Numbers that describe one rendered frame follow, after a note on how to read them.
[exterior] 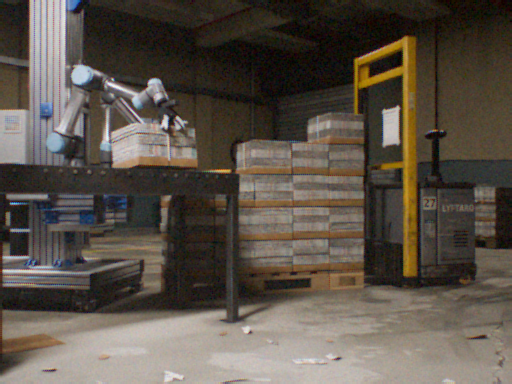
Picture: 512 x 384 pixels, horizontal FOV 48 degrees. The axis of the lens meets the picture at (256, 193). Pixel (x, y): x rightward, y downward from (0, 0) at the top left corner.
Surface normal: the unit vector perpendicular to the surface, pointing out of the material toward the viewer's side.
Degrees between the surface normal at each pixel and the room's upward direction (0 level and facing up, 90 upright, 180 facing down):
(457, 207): 90
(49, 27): 90
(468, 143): 90
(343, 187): 90
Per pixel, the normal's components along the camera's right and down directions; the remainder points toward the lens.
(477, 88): -0.74, 0.00
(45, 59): -0.18, -0.01
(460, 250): 0.36, -0.01
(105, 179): 0.67, -0.01
